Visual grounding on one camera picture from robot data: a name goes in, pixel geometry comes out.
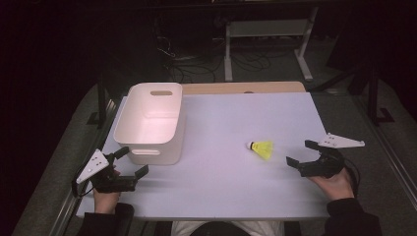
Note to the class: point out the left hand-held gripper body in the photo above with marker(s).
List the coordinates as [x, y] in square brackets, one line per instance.
[95, 165]

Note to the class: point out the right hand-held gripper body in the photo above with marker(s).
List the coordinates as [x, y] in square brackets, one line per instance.
[327, 164]

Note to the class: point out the yellow shuttlecock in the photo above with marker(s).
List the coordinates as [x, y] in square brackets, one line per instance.
[263, 149]

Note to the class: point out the white plastic bin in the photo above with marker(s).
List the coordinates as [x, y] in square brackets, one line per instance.
[147, 118]

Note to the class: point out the person's right hand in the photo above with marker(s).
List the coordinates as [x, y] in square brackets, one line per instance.
[337, 187]

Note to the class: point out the person's left hand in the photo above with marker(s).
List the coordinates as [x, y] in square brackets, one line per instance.
[105, 201]

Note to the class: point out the black metal stand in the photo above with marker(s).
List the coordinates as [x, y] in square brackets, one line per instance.
[373, 95]
[102, 98]

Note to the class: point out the white table mat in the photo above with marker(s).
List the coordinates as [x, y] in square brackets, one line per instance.
[223, 183]

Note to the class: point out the white metal stand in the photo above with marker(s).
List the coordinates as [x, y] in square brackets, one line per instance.
[262, 29]

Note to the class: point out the metal frame rail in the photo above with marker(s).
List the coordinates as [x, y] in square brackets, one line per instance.
[398, 170]
[67, 203]

